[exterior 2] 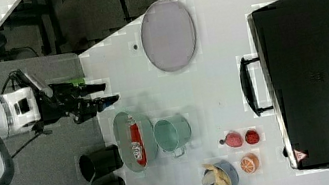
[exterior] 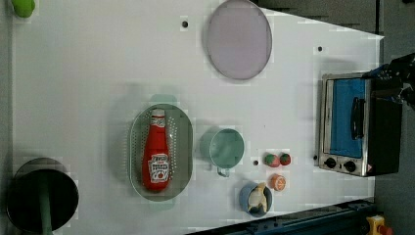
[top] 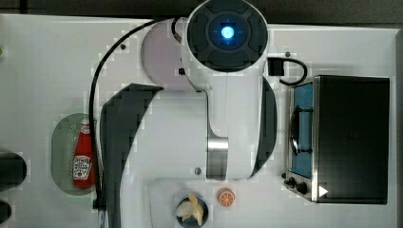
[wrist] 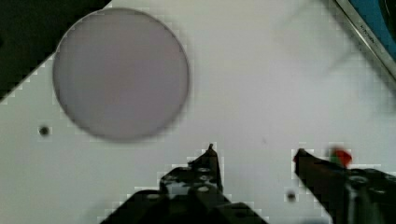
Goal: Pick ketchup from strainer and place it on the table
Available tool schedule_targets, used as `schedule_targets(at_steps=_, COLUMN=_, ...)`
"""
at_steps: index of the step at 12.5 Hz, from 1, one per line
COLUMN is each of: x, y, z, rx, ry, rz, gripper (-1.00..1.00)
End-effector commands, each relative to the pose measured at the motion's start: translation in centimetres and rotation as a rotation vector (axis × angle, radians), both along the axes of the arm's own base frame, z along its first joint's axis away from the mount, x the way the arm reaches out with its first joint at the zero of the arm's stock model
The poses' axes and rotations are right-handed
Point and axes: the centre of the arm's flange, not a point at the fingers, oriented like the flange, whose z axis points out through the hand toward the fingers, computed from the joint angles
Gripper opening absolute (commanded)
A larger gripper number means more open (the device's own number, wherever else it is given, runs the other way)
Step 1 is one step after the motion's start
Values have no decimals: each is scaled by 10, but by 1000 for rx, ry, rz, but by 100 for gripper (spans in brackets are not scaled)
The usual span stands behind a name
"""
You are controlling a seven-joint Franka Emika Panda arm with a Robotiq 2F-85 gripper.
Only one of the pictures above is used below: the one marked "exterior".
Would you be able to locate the small toy strawberry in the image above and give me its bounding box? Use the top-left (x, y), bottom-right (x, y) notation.
top-left (280, 154), bottom-right (292, 165)

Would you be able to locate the red ketchup bottle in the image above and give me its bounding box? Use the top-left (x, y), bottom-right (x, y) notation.
top-left (142, 109), bottom-right (170, 192)

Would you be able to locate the large toy strawberry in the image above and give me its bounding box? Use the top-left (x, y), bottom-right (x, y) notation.
top-left (264, 154), bottom-right (281, 167)

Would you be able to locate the silver toaster oven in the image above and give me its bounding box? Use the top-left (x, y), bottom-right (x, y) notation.
top-left (318, 73), bottom-right (402, 177)

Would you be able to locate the peeled toy banana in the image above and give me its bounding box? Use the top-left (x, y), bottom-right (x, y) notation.
top-left (248, 183), bottom-right (267, 212)

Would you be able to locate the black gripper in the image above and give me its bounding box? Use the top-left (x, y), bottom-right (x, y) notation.
top-left (362, 53), bottom-right (415, 108)

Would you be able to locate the green cylindrical object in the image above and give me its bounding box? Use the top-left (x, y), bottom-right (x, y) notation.
top-left (12, 0), bottom-right (35, 19)

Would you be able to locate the black pot with green handle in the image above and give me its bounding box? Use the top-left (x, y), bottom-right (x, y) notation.
top-left (6, 158), bottom-right (79, 235)

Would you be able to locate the green metal mug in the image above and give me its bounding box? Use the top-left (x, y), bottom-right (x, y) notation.
top-left (200, 127), bottom-right (245, 177)

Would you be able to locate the toy orange half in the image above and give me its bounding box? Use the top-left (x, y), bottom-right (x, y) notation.
top-left (270, 174), bottom-right (287, 191)

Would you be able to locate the yellow red clamp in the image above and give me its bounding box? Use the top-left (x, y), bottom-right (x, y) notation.
top-left (366, 215), bottom-right (393, 235)

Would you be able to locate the green oval strainer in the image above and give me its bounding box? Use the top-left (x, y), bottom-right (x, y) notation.
top-left (128, 94), bottom-right (193, 207)

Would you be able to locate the blue bowl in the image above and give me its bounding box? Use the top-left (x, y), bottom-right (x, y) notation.
top-left (239, 182), bottom-right (272, 217)

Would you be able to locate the blue metal frame rail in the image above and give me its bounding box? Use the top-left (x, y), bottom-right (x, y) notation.
top-left (188, 200), bottom-right (377, 235)

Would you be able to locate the round lilac plate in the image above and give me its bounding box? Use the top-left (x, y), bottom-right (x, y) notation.
top-left (207, 0), bottom-right (272, 79)

